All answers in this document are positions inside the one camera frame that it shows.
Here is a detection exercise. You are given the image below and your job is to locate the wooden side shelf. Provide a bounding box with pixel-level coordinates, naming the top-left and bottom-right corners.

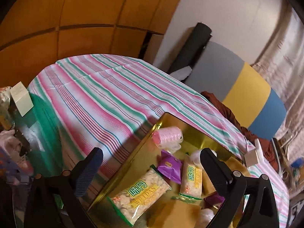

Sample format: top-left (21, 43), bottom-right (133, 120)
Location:
top-left (271, 138), bottom-right (303, 199)

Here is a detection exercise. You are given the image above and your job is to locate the dark red cloth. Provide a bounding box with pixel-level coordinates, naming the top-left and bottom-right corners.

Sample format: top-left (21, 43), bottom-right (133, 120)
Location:
top-left (201, 91), bottom-right (279, 171)

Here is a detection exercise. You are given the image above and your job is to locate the purple snack packet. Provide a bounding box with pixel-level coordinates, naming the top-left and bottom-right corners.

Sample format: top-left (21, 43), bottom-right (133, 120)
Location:
top-left (157, 150), bottom-right (182, 185)
top-left (204, 192), bottom-right (225, 209)

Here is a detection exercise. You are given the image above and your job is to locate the white foam block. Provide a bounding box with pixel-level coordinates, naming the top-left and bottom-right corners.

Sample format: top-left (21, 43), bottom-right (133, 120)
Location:
top-left (255, 138), bottom-right (264, 161)

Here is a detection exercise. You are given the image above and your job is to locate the Weidan cracker packet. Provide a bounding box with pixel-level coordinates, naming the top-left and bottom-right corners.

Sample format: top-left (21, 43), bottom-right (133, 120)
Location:
top-left (171, 154), bottom-right (203, 205)
top-left (107, 165), bottom-right (172, 227)

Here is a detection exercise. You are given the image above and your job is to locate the blue item on shelf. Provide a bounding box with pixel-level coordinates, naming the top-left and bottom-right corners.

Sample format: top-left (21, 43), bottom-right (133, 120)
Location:
top-left (291, 157), bottom-right (304, 168)

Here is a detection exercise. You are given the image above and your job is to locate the patterned beige curtain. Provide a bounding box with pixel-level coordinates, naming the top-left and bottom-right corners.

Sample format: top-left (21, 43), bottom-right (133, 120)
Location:
top-left (253, 1), bottom-right (303, 163)

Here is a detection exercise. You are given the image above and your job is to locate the striped pink green tablecloth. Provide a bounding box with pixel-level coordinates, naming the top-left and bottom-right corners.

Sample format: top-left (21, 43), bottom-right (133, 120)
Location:
top-left (27, 53), bottom-right (291, 228)

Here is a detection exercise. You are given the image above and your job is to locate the wooden wardrobe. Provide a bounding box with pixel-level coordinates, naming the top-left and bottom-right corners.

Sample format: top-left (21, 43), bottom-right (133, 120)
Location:
top-left (1, 0), bottom-right (180, 86)

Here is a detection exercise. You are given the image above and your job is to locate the grey yellow blue chair back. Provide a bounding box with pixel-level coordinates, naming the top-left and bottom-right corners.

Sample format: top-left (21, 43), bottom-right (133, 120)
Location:
top-left (185, 42), bottom-right (287, 140)

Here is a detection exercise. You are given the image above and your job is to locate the beige cardboard ointment box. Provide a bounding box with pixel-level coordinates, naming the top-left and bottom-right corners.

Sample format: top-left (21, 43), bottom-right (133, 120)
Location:
top-left (244, 149), bottom-right (261, 168)

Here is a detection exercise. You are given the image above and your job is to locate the pale green paper box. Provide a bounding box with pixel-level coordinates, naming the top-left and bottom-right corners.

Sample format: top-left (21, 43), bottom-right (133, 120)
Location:
top-left (10, 81), bottom-right (33, 117)

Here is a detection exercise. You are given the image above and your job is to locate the black rolled mat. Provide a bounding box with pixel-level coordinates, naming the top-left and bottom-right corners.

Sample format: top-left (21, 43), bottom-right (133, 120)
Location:
top-left (167, 22), bottom-right (212, 74)

